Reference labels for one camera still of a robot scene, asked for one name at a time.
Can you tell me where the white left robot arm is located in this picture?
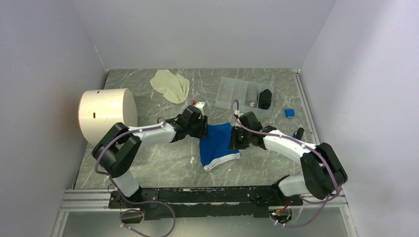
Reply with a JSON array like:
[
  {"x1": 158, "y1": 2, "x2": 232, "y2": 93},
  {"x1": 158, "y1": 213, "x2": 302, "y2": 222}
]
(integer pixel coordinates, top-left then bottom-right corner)
[{"x1": 92, "y1": 105, "x2": 208, "y2": 207}]

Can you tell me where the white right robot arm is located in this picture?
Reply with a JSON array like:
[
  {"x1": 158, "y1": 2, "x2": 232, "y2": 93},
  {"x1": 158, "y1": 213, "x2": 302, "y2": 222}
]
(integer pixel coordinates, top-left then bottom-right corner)
[{"x1": 229, "y1": 112, "x2": 348, "y2": 205}]

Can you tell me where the grey rolled underwear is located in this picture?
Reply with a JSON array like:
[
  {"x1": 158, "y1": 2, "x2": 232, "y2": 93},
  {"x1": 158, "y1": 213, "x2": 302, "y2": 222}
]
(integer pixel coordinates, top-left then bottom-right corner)
[{"x1": 247, "y1": 85, "x2": 259, "y2": 108}]

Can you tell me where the cream yellow underwear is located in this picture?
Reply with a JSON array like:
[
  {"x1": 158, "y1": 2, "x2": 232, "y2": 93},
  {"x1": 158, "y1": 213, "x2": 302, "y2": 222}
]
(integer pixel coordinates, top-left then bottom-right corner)
[{"x1": 150, "y1": 70, "x2": 190, "y2": 104}]

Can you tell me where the black striped rolled underwear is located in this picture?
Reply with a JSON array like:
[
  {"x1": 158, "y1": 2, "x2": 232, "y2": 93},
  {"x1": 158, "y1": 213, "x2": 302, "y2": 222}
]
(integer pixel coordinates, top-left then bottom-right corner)
[{"x1": 258, "y1": 89, "x2": 272, "y2": 110}]

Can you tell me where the clear plastic divided tray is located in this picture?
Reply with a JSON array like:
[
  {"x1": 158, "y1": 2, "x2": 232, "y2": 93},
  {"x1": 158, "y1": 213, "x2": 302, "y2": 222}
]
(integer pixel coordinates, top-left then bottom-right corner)
[{"x1": 215, "y1": 77, "x2": 275, "y2": 117}]

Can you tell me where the small blue block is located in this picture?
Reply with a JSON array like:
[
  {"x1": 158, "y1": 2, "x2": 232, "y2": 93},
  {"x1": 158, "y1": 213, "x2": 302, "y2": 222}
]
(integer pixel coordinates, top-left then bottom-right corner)
[{"x1": 284, "y1": 109, "x2": 295, "y2": 118}]

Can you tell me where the blue black handheld device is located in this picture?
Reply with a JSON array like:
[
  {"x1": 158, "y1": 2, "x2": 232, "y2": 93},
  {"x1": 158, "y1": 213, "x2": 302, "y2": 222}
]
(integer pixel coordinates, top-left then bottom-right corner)
[{"x1": 292, "y1": 127, "x2": 305, "y2": 140}]

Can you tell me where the cream cylindrical container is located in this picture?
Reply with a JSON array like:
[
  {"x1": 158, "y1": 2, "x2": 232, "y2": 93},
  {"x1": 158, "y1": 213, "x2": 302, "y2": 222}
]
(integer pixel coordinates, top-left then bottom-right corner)
[{"x1": 78, "y1": 88, "x2": 138, "y2": 145}]

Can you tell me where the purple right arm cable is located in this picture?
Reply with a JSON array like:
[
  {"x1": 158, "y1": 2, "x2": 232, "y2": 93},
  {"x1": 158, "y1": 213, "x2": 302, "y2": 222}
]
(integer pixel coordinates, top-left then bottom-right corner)
[{"x1": 230, "y1": 99, "x2": 343, "y2": 229}]

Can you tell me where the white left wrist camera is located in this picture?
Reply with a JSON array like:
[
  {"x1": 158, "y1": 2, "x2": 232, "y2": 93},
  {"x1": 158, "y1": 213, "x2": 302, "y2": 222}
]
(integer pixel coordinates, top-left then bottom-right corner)
[{"x1": 191, "y1": 99, "x2": 207, "y2": 115}]

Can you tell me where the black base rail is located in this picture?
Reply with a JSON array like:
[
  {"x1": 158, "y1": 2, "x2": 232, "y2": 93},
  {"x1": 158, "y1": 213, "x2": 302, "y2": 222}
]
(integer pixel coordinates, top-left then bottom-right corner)
[{"x1": 108, "y1": 185, "x2": 303, "y2": 220}]

